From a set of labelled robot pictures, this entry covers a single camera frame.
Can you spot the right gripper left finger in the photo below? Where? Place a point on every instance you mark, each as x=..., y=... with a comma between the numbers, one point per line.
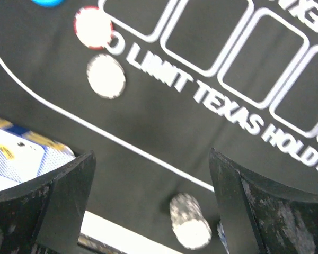
x=45, y=214

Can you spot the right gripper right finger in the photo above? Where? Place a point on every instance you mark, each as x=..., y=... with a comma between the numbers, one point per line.
x=260, y=215

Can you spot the grey white chip stack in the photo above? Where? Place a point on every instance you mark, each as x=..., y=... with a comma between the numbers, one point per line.
x=188, y=223

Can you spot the red white chip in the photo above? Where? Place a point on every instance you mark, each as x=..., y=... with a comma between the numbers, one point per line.
x=93, y=27

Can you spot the blue round blind button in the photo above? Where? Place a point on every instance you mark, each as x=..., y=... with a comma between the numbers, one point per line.
x=48, y=3

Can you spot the blue white chip stack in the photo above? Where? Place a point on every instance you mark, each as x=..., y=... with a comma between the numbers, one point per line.
x=221, y=235

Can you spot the black poker table mat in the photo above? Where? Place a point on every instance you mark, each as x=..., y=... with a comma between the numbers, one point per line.
x=240, y=77

